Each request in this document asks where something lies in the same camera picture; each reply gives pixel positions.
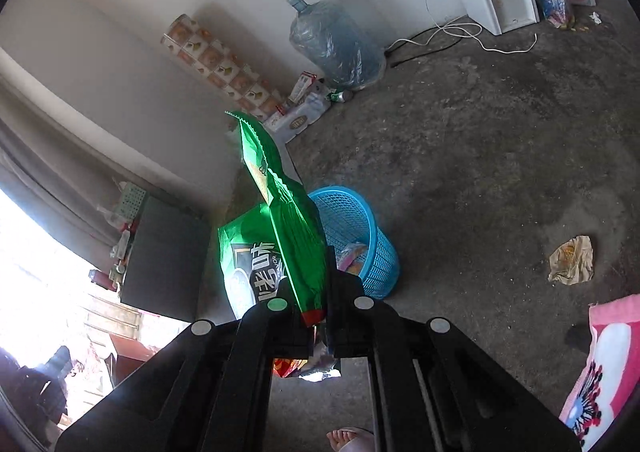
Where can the pale green perforated rack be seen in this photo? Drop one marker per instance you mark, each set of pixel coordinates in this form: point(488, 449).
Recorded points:
point(132, 199)

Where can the dark grey cabinet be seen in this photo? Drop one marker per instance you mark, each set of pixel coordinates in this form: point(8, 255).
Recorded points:
point(165, 257)

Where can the beige cloth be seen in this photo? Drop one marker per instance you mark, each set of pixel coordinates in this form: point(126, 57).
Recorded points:
point(570, 262)

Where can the patterned tablecloth roll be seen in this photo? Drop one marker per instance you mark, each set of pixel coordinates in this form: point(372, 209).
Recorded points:
point(220, 64)

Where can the person's bare foot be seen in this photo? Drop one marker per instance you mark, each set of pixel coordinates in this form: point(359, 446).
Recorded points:
point(350, 439)

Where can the red plastic packet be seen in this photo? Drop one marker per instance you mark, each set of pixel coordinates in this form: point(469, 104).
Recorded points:
point(285, 367)

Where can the white plastic bottle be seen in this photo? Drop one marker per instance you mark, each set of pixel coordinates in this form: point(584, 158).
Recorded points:
point(121, 244)

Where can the dark cloth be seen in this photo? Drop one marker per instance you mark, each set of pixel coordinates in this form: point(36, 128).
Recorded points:
point(30, 392)

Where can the small white paper scrap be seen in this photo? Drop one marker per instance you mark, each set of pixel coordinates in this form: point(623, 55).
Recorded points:
point(595, 17)

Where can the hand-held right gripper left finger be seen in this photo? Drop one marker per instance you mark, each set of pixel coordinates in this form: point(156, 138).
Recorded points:
point(285, 327)

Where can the blue printed plastic bag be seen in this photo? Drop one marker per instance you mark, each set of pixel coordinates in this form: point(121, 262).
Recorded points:
point(550, 4)

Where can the toilet paper pack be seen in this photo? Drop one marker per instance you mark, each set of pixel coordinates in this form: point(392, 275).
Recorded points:
point(295, 122)

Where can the red white paper packets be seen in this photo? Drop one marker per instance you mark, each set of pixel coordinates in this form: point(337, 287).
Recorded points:
point(302, 84)

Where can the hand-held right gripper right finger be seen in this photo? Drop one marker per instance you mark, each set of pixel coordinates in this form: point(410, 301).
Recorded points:
point(345, 322)

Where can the pink plastic packet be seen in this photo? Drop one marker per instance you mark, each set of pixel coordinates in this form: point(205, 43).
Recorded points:
point(351, 254)

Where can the small red container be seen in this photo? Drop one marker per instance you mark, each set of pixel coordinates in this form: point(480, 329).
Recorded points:
point(102, 279)

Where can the blue plastic mesh basket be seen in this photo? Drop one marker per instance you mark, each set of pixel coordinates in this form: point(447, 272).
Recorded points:
point(372, 252)

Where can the water jug in plastic bag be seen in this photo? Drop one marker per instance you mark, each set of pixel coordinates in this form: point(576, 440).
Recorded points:
point(335, 42)

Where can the pink printed blanket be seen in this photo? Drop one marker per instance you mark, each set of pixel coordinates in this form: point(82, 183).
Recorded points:
point(610, 362)

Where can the green drink can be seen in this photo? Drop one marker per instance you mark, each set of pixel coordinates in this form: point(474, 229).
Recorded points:
point(340, 95)

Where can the green snack bag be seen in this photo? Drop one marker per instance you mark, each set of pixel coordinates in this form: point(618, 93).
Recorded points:
point(290, 232)

